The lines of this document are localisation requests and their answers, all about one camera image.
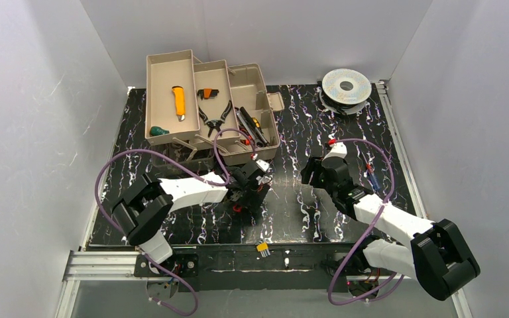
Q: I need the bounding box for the yellow black screwdriver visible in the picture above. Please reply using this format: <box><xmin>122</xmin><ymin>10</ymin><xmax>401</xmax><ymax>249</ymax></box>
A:
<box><xmin>251</xmin><ymin>117</ymin><xmax>269</xmax><ymax>146</ymax></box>

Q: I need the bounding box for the green stubby screwdriver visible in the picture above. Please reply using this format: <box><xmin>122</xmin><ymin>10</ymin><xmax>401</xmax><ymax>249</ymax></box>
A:
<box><xmin>149</xmin><ymin>126</ymin><xmax>170</xmax><ymax>136</ymax></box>

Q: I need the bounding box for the aluminium frame rail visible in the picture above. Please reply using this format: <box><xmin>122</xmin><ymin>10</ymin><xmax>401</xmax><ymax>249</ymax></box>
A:
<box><xmin>60</xmin><ymin>83</ymin><xmax>470</xmax><ymax>317</ymax></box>

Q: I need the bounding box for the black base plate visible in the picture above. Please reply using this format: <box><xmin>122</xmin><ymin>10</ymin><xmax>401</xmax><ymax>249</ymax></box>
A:
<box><xmin>134</xmin><ymin>242</ymin><xmax>352</xmax><ymax>292</ymax></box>

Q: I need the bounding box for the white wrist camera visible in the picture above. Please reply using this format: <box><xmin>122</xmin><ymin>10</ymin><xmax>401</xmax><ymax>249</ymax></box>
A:
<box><xmin>323</xmin><ymin>139</ymin><xmax>347</xmax><ymax>159</ymax></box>
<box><xmin>251</xmin><ymin>154</ymin><xmax>272</xmax><ymax>184</ymax></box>

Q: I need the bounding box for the black handled hammer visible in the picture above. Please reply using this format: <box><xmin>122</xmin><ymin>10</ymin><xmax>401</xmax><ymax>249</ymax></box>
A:
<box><xmin>239</xmin><ymin>107</ymin><xmax>270</xmax><ymax>147</ymax></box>

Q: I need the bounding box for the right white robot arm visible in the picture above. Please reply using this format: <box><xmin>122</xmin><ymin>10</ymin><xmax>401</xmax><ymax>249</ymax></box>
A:
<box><xmin>301</xmin><ymin>156</ymin><xmax>481</xmax><ymax>301</ymax></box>

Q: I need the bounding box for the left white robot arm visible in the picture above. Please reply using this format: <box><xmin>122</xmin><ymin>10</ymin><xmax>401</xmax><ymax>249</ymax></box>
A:
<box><xmin>111</xmin><ymin>160</ymin><xmax>272</xmax><ymax>264</ymax></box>

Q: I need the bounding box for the small blue red screwdriver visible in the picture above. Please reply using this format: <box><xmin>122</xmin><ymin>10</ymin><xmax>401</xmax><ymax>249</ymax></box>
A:
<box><xmin>366</xmin><ymin>163</ymin><xmax>382</xmax><ymax>192</ymax></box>

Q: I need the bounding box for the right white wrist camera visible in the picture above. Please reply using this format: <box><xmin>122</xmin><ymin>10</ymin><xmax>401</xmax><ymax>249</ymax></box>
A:
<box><xmin>323</xmin><ymin>139</ymin><xmax>347</xmax><ymax>159</ymax></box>

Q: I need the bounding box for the silver combination wrench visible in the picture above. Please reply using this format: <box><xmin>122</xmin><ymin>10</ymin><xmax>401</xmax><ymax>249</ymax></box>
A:
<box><xmin>235</xmin><ymin>108</ymin><xmax>260</xmax><ymax>146</ymax></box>

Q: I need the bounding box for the orange hex key set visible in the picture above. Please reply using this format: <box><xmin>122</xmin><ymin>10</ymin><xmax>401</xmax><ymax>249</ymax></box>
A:
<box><xmin>197</xmin><ymin>88</ymin><xmax>219</xmax><ymax>100</ymax></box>

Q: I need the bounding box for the beige plastic tool box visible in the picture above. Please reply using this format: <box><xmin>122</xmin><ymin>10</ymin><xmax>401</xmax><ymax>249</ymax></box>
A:
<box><xmin>144</xmin><ymin>50</ymin><xmax>284</xmax><ymax>165</ymax></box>

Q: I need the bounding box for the yellow utility knife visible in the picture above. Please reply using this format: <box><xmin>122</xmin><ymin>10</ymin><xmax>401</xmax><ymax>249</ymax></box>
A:
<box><xmin>172</xmin><ymin>85</ymin><xmax>186</xmax><ymax>122</ymax></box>

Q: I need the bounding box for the black grey wire stripper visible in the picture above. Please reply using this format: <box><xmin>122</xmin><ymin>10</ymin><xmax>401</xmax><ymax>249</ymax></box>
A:
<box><xmin>197</xmin><ymin>99</ymin><xmax>234</xmax><ymax>138</ymax></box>

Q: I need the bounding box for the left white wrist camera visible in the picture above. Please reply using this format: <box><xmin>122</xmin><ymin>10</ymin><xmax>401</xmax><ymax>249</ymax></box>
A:
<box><xmin>251</xmin><ymin>154</ymin><xmax>272</xmax><ymax>184</ymax></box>

